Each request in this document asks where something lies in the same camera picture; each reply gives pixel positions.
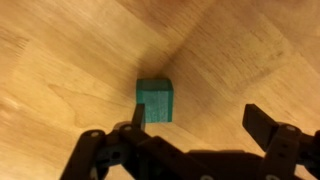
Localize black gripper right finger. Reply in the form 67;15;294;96
242;103;320;180

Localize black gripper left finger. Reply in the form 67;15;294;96
59;103;201;180

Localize green cube block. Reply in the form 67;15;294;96
135;78;174;124

